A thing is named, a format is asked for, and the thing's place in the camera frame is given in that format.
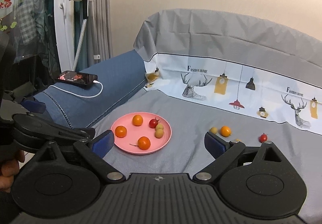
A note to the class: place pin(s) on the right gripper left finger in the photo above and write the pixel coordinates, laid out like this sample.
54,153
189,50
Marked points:
93,151

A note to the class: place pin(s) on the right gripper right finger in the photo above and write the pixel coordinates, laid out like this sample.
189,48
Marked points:
224,153

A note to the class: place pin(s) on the small green longan front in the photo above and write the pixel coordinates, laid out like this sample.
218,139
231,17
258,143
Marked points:
214,130

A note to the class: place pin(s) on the orange tangerine with stem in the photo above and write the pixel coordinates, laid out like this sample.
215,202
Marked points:
143,143

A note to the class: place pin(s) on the red cherry tomato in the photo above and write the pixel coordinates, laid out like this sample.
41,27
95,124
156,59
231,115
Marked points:
263,138
153,123

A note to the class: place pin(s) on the person's left hand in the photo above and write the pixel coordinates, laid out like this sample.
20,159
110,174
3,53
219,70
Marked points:
9,169

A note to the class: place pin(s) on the pink round plate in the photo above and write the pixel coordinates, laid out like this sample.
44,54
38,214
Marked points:
128,143

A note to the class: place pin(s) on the black smartphone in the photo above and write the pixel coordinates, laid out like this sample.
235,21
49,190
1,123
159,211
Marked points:
80,79

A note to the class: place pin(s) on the blue sofa armrest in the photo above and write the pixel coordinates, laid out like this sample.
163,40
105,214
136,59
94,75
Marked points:
119,79

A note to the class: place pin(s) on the grey curtain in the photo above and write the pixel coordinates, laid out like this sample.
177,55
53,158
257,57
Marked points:
96,45

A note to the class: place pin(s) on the white round door frame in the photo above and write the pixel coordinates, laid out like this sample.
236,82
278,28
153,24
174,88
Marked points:
64,29

